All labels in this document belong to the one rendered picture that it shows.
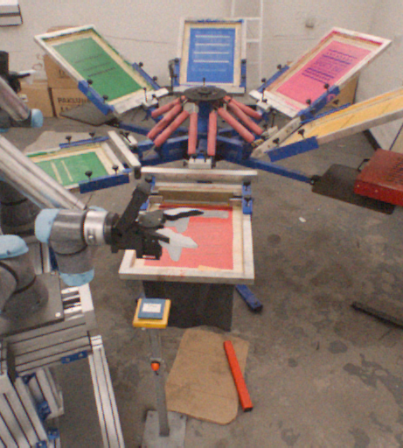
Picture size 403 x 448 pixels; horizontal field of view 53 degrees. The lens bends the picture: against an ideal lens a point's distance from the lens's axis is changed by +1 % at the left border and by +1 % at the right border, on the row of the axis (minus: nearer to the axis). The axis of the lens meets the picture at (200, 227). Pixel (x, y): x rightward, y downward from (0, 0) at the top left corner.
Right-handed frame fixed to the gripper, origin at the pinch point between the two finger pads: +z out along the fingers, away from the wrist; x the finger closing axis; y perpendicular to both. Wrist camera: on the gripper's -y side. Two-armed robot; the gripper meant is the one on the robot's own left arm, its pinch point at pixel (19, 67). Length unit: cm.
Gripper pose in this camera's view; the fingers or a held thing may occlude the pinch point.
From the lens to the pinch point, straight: 212.1
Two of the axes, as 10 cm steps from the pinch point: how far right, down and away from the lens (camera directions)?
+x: 9.9, 1.5, 0.3
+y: -1.4, 7.9, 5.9
